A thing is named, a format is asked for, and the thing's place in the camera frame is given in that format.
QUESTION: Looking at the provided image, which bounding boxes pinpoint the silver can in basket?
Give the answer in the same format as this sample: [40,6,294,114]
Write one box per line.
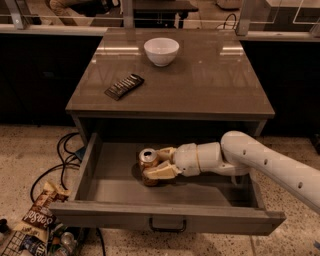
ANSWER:
[60,232,76,254]

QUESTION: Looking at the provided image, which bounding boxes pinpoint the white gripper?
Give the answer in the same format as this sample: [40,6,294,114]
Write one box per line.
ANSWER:
[143,143,200,180]

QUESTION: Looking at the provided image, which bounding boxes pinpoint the white ceramic bowl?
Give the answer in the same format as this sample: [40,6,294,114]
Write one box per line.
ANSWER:
[144,37,180,67]

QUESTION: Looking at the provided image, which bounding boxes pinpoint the grey cabinet with glossy top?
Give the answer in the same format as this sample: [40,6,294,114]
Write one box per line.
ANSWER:
[66,29,275,140]

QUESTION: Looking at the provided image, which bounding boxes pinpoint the grey railing frame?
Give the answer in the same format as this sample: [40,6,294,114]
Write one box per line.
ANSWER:
[0,0,320,41]

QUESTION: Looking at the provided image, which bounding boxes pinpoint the wire basket with snacks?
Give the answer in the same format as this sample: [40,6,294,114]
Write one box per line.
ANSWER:
[0,227,88,256]

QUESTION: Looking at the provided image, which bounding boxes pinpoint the orange soda can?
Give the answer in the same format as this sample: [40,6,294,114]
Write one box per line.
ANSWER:
[139,148,159,187]

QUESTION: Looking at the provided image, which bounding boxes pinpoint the dark snack bar packet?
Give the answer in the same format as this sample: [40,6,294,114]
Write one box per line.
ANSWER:
[105,74,144,101]

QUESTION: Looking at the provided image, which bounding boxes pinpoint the black floor cables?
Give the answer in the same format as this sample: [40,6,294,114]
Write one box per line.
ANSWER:
[29,132,82,203]

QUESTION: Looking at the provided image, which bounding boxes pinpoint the black cable behind cabinet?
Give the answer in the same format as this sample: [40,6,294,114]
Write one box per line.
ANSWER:
[216,13,238,30]

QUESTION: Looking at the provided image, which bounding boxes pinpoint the brown chip bag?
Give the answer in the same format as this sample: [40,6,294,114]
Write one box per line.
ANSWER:
[14,181,70,242]

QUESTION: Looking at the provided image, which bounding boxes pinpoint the black drawer handle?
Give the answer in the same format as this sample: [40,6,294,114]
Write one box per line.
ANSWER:
[148,216,188,233]

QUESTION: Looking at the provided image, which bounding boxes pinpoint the open grey top drawer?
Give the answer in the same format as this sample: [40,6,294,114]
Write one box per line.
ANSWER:
[50,134,285,235]

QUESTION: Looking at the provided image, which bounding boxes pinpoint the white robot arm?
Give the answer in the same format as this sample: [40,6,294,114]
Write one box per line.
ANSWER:
[139,131,320,213]

